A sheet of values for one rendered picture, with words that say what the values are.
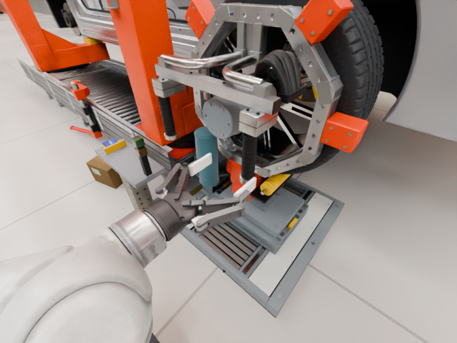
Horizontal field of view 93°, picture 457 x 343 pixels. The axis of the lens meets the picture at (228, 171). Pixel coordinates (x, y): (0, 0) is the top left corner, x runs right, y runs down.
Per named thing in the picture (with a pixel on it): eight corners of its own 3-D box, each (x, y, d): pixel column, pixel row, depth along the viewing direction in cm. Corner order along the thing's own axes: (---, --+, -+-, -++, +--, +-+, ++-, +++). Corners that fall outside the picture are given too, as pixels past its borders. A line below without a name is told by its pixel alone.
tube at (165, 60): (245, 63, 67) (247, 22, 60) (199, 79, 56) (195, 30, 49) (205, 54, 76) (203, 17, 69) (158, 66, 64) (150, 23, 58)
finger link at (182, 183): (182, 211, 44) (175, 211, 44) (190, 175, 53) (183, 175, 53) (179, 198, 42) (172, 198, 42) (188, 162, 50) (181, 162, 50)
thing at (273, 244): (305, 214, 135) (309, 204, 128) (275, 256, 114) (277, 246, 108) (242, 178, 160) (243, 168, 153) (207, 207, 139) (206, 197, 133)
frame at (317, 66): (309, 188, 82) (370, 9, 47) (300, 198, 78) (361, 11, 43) (207, 137, 109) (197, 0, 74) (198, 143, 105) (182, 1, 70)
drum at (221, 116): (271, 123, 79) (276, 83, 70) (233, 148, 67) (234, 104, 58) (241, 111, 86) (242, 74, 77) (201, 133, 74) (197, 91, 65)
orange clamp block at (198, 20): (223, 22, 73) (209, -3, 72) (207, 24, 68) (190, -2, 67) (213, 37, 79) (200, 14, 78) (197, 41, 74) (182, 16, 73)
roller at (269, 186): (300, 167, 107) (303, 158, 103) (266, 201, 90) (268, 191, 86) (290, 162, 110) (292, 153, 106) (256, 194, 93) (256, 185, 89)
